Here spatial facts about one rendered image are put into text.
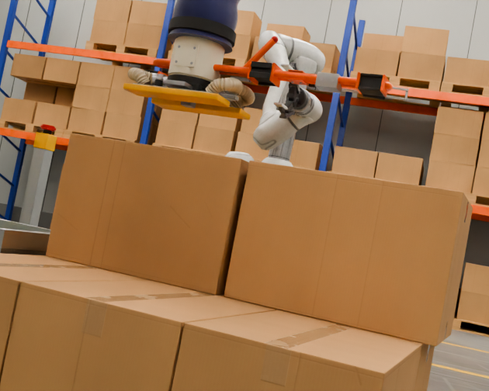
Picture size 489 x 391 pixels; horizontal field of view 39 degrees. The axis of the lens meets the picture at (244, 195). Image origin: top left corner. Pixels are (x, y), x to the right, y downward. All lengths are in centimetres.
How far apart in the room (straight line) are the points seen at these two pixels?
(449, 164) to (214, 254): 754
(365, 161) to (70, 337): 813
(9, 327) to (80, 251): 66
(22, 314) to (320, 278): 79
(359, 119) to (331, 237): 901
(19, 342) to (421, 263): 100
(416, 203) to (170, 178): 72
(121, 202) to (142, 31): 872
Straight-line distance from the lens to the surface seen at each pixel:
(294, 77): 217
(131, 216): 212
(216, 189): 200
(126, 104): 1057
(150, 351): 141
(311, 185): 191
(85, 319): 148
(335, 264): 188
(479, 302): 929
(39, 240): 233
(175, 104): 239
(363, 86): 211
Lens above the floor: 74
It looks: 3 degrees up
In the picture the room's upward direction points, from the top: 11 degrees clockwise
